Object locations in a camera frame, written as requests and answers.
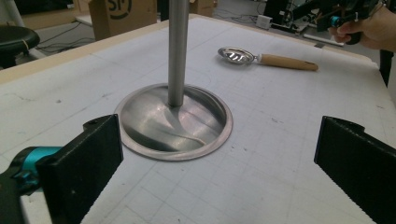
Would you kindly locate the metal stand with round base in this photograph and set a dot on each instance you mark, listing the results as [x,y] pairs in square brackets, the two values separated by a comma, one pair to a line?
[174,127]

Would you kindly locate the small white adapter box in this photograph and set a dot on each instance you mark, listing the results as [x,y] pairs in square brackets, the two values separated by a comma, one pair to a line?
[264,21]

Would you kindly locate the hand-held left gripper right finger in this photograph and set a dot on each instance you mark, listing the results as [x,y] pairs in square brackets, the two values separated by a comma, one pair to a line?
[358,161]

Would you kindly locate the black round stool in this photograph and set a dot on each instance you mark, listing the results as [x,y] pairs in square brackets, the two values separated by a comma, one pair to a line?
[15,40]

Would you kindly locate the plain cardboard box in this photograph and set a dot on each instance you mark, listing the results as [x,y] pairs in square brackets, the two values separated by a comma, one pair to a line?
[202,6]

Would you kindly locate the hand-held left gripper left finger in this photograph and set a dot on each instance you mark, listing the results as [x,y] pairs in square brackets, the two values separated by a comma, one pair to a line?
[82,168]

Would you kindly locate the cardboard box with round logo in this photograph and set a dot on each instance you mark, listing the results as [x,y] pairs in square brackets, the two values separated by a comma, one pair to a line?
[123,17]

